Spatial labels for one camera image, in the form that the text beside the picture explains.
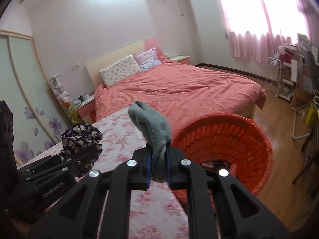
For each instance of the floral sliding wardrobe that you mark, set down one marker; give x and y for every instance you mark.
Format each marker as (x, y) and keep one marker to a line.
(38, 118)

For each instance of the floral pink tablecloth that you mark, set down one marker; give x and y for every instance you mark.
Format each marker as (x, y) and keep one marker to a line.
(131, 201)

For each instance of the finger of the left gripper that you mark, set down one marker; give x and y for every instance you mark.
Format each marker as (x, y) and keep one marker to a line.
(79, 157)

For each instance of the black floral scrunchie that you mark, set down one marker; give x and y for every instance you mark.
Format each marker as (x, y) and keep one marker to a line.
(77, 139)

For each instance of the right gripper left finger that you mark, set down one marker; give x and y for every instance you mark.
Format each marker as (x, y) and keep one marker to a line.
(99, 204)

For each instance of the striped pink pillow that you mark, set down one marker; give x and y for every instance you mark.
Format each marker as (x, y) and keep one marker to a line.
(147, 59)

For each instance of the orange laundry basket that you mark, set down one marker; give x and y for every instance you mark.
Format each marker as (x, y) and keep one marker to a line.
(228, 138)

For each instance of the pink left nightstand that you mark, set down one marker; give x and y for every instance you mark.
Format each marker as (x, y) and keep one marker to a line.
(86, 110)

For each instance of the cluttered desk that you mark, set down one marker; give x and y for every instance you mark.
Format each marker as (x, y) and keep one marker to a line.
(308, 75)

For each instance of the pink window curtain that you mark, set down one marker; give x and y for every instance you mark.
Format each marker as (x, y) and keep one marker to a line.
(256, 28)

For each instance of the beige pink headboard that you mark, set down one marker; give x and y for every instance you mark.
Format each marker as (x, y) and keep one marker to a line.
(95, 66)

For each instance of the cardboard box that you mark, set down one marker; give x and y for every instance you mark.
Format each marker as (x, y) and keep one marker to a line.
(299, 98)

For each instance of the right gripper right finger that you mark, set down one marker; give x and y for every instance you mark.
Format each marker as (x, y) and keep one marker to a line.
(218, 205)

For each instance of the grey green sock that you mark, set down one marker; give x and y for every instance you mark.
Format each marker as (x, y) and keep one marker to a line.
(157, 132)

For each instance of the white wire rack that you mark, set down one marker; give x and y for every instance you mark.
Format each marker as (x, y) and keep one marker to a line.
(273, 78)

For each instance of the coral bed duvet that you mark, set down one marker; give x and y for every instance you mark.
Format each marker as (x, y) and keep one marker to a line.
(182, 93)

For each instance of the floral white pillow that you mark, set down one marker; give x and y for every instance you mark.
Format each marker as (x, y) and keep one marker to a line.
(119, 71)

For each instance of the white storage cart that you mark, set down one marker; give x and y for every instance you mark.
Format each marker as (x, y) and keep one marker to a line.
(290, 63)

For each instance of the right nightstand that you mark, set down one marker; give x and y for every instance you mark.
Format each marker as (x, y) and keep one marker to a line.
(182, 59)

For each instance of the dark wooden chair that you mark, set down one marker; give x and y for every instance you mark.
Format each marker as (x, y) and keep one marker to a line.
(310, 148)

